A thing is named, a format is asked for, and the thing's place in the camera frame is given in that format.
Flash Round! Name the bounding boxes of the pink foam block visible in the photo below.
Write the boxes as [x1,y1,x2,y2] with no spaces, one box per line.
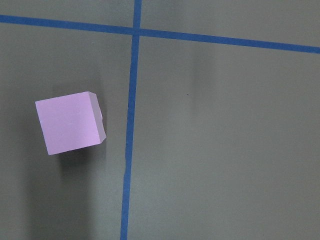
[35,91,106,155]

